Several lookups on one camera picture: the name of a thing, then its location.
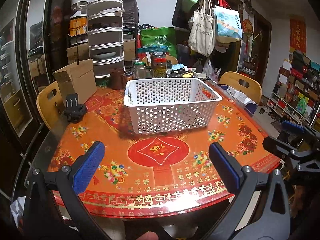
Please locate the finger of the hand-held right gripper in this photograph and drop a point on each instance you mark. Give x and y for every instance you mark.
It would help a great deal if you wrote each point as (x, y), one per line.
(292, 127)
(277, 146)

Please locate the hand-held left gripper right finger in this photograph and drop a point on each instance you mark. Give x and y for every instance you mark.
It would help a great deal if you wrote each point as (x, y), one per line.
(223, 165)

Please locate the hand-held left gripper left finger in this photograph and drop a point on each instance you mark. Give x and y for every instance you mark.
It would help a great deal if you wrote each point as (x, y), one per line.
(87, 167)

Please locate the white perforated plastic basket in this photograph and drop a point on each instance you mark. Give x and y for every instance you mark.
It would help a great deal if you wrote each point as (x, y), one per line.
(162, 115)

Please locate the person's left hand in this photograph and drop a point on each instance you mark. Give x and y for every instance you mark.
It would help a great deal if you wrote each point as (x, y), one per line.
(147, 236)

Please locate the shelf of boxes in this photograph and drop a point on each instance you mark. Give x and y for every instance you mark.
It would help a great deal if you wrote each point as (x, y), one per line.
(292, 87)

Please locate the white and blue paper bag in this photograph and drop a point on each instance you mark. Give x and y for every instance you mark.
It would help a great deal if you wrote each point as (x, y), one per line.
(241, 97)

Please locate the red floral tablecloth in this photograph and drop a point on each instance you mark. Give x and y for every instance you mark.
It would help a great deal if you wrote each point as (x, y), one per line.
(160, 180)

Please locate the potted green plant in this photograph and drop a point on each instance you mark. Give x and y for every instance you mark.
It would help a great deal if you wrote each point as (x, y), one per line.
(253, 55)

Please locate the open cardboard box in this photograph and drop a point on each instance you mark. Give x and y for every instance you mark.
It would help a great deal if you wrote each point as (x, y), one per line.
(75, 80)

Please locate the brown mug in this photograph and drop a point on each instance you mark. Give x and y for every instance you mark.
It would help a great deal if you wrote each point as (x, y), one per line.
(117, 80)

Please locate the clear plastic bag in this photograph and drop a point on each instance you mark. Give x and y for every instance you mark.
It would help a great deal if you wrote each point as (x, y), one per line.
(208, 68)

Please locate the small blue lid jar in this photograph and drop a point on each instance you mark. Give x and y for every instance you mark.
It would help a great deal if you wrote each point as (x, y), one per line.
(128, 77)

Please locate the light blue packet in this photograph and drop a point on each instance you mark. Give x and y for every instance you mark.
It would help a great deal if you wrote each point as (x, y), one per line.
(178, 66)

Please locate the tall glass jar green lid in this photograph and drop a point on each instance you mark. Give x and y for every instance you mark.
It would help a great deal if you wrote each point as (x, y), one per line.
(140, 71)

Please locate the red knot ornament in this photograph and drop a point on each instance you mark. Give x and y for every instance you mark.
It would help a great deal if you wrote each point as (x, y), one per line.
(247, 27)

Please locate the small glass jar black lid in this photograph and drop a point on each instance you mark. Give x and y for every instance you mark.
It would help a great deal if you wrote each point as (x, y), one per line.
(149, 72)

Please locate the pickle jar red lid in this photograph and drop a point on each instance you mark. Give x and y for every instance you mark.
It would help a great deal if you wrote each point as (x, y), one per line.
(160, 68)

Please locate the clear glass jar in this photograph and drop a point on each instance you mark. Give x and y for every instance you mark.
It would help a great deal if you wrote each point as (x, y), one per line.
(136, 61)

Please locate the dark glass cabinet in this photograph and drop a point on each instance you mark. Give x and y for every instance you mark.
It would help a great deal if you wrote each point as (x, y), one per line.
(25, 67)

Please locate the blue printed paper bag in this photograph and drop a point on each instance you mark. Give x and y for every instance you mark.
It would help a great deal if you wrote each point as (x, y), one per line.
(227, 25)

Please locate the brown cardboard box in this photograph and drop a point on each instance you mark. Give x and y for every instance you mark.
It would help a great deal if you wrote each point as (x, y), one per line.
(129, 51)

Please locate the tiered grey food cover rack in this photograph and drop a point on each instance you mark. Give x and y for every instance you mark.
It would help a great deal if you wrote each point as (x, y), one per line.
(105, 42)

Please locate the dark glass jar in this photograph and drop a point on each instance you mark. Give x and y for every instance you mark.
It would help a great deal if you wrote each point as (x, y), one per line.
(158, 55)

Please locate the beige canvas tote bag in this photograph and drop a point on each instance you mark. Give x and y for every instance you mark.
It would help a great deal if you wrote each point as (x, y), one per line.
(201, 35)

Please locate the green shopping bag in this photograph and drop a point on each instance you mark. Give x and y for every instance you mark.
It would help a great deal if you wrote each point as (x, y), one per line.
(160, 40)

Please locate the black hanging bag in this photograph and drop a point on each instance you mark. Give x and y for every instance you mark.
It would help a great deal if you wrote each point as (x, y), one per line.
(179, 12)

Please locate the white desk fan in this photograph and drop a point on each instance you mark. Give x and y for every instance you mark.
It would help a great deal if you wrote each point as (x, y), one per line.
(80, 2)

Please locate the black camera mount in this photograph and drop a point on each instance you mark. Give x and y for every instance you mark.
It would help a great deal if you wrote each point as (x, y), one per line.
(75, 110)

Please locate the red wall poster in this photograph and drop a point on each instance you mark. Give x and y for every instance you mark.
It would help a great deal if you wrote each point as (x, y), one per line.
(298, 35)

